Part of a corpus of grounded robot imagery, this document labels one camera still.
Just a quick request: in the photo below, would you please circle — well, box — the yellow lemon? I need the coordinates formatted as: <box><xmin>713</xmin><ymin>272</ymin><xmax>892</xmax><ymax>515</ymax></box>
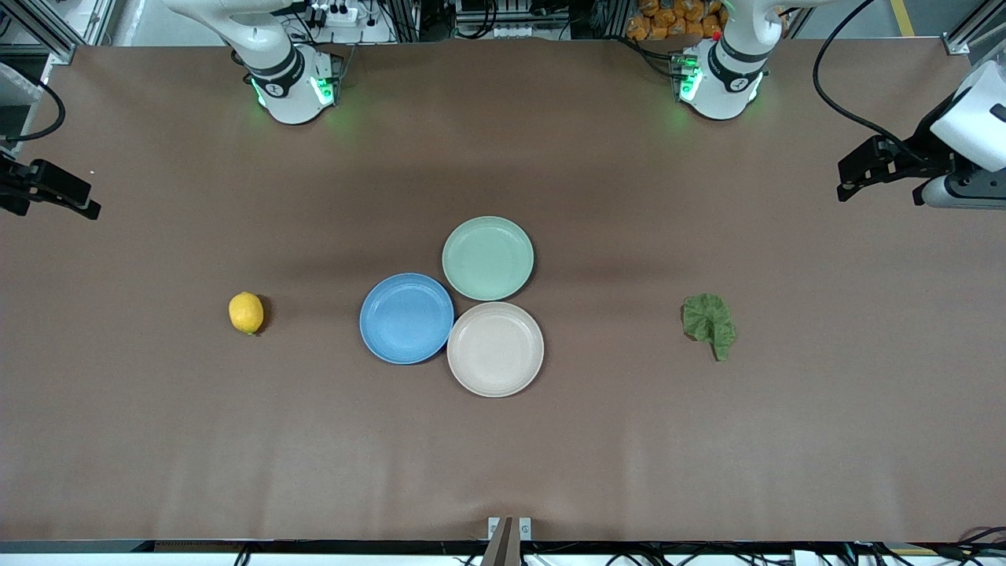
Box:
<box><xmin>228</xmin><ymin>291</ymin><xmax>266</xmax><ymax>336</ymax></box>

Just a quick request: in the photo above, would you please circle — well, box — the green lettuce leaf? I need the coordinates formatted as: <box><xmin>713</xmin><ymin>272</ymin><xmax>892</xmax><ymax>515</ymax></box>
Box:
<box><xmin>681</xmin><ymin>292</ymin><xmax>739</xmax><ymax>363</ymax></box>

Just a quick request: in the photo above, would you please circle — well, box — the black arm base connector block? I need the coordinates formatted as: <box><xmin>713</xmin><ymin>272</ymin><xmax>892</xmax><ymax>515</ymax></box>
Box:
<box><xmin>314</xmin><ymin>49</ymin><xmax>347</xmax><ymax>108</ymax></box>
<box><xmin>670</xmin><ymin>49</ymin><xmax>703</xmax><ymax>102</ymax></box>

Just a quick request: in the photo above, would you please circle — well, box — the bag of oranges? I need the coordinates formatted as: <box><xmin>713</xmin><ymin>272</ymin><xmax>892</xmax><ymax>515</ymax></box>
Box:
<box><xmin>626</xmin><ymin>0</ymin><xmax>729</xmax><ymax>42</ymax></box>

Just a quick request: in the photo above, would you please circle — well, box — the brown table cover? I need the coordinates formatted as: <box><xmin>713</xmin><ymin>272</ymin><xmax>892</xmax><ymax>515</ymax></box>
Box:
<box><xmin>0</xmin><ymin>39</ymin><xmax>1006</xmax><ymax>545</ymax></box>

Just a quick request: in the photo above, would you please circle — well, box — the white power strip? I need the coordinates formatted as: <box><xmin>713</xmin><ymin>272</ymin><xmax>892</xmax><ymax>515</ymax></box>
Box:
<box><xmin>303</xmin><ymin>0</ymin><xmax>364</xmax><ymax>29</ymax></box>

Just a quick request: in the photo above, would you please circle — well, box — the blue plate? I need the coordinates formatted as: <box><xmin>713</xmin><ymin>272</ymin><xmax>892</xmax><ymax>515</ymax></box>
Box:
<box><xmin>359</xmin><ymin>272</ymin><xmax>456</xmax><ymax>366</ymax></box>

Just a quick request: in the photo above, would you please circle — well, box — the white electronics box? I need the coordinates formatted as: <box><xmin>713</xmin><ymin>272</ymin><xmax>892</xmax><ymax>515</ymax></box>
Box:
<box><xmin>454</xmin><ymin>0</ymin><xmax>553</xmax><ymax>40</ymax></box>

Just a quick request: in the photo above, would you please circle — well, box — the pale green plate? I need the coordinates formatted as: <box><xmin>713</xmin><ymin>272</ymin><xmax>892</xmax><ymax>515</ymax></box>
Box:
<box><xmin>441</xmin><ymin>215</ymin><xmax>536</xmax><ymax>303</ymax></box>

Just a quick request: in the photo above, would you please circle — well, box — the beige plate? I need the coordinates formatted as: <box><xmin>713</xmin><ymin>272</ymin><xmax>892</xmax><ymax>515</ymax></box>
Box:
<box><xmin>446</xmin><ymin>301</ymin><xmax>545</xmax><ymax>399</ymax></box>

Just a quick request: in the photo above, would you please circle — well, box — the aluminium frame rail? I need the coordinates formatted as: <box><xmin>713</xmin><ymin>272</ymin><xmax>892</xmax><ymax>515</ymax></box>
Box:
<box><xmin>0</xmin><ymin>0</ymin><xmax>119</xmax><ymax>65</ymax></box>
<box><xmin>942</xmin><ymin>0</ymin><xmax>1006</xmax><ymax>57</ymax></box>

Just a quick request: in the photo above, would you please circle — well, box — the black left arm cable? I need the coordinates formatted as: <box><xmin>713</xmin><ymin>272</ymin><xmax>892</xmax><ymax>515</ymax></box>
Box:
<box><xmin>811</xmin><ymin>0</ymin><xmax>938</xmax><ymax>164</ymax></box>

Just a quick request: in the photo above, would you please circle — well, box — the metal bracket with post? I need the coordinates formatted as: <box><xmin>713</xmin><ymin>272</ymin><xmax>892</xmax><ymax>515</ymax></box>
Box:
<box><xmin>486</xmin><ymin>516</ymin><xmax>534</xmax><ymax>566</ymax></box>

